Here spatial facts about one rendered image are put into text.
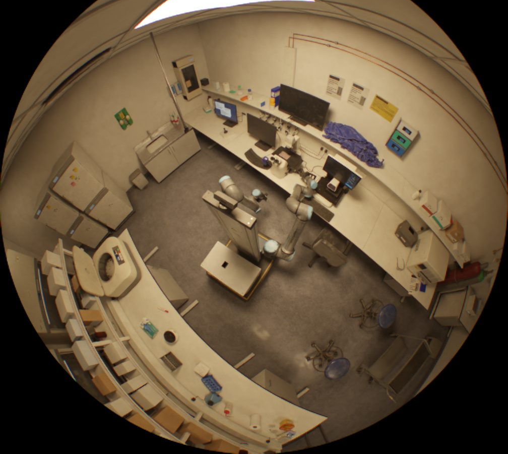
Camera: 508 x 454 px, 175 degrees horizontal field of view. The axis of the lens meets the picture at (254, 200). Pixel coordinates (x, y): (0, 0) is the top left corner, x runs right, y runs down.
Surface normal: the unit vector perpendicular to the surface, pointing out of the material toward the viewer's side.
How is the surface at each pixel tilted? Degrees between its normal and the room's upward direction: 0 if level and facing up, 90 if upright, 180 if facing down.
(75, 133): 90
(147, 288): 0
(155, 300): 0
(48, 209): 90
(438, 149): 90
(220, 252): 0
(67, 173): 90
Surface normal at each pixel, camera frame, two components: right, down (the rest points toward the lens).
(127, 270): 0.32, -0.75
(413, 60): -0.69, 0.66
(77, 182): 0.72, 0.59
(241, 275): -0.05, -0.47
